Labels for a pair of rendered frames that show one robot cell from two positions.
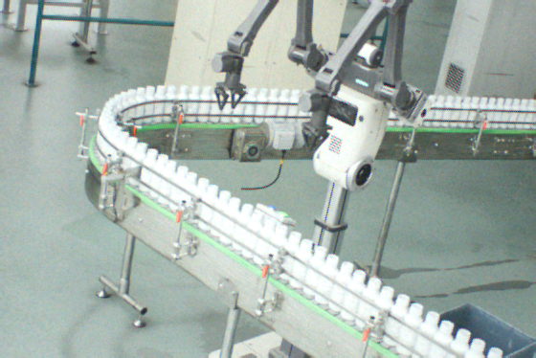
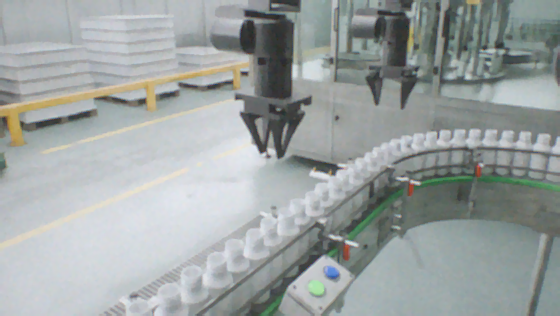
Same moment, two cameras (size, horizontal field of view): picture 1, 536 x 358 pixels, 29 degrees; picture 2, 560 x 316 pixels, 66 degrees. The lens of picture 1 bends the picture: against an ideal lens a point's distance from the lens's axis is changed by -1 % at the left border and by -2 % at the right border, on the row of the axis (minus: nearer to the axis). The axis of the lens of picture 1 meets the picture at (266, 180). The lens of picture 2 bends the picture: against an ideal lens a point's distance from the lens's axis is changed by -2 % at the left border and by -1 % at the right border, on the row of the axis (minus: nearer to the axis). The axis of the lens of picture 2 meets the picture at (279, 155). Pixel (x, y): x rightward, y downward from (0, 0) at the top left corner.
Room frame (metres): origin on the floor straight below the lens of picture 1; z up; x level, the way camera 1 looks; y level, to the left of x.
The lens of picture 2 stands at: (3.35, -0.77, 1.64)
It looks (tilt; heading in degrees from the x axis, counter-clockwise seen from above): 20 degrees down; 84
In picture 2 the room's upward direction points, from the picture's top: straight up
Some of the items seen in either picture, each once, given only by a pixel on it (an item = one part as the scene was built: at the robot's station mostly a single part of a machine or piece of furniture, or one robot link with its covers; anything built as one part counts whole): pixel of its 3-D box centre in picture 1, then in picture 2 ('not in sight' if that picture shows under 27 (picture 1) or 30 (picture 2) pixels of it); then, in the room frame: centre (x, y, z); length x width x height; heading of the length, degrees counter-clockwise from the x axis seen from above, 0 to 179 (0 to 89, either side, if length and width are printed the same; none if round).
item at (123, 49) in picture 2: not in sight; (130, 57); (1.62, 6.91, 0.67); 1.23 x 1.04 x 1.35; 140
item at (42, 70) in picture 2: not in sight; (37, 82); (0.56, 5.70, 0.50); 1.23 x 1.04 x 1.00; 138
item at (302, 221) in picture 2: (209, 207); (297, 231); (3.50, 0.18, 1.08); 0.06 x 0.06 x 0.17
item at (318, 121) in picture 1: (319, 119); (273, 81); (3.41, -0.13, 1.52); 0.10 x 0.07 x 0.07; 139
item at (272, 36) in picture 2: (322, 102); (270, 38); (3.41, -0.13, 1.58); 0.07 x 0.06 x 0.07; 140
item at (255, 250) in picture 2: (243, 227); (256, 265); (3.39, 0.04, 1.08); 0.06 x 0.06 x 0.17
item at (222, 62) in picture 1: (230, 55); (380, 12); (3.68, 0.22, 1.60); 0.12 x 0.09 x 0.12; 140
